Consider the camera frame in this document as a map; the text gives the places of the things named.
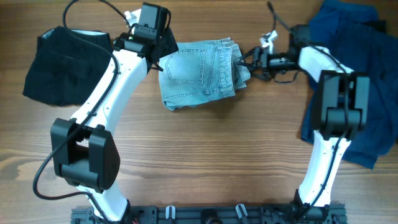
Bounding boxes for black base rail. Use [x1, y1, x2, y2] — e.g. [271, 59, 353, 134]
[70, 203, 348, 224]

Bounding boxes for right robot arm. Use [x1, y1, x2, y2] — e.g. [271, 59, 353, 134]
[236, 25, 370, 223]

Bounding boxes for left black cable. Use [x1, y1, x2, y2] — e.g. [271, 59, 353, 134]
[32, 0, 133, 224]

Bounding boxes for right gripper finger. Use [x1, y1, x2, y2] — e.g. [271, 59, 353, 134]
[234, 60, 258, 77]
[236, 47, 258, 62]

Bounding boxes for light blue denim shorts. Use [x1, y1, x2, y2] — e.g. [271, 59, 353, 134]
[159, 37, 251, 111]

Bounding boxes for dark blue garment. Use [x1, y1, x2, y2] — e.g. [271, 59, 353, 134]
[309, 0, 397, 169]

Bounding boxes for right black cable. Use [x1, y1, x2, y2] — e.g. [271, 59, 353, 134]
[267, 1, 352, 218]

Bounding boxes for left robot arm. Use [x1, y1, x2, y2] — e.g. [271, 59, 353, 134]
[47, 2, 178, 223]

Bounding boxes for black cable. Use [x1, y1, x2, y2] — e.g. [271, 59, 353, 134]
[267, 1, 352, 218]
[32, 0, 133, 224]

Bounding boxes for black folded shorts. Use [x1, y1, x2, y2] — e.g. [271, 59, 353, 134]
[22, 26, 112, 106]

